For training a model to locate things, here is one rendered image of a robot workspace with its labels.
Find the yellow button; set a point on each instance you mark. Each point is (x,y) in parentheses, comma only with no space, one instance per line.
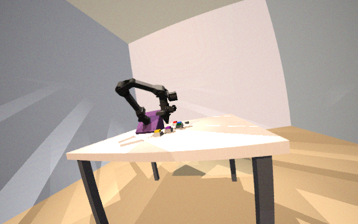
(158,133)

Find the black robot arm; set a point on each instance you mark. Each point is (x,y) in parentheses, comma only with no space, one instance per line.
(159,90)

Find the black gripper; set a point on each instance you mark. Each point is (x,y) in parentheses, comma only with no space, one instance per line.
(165,115)

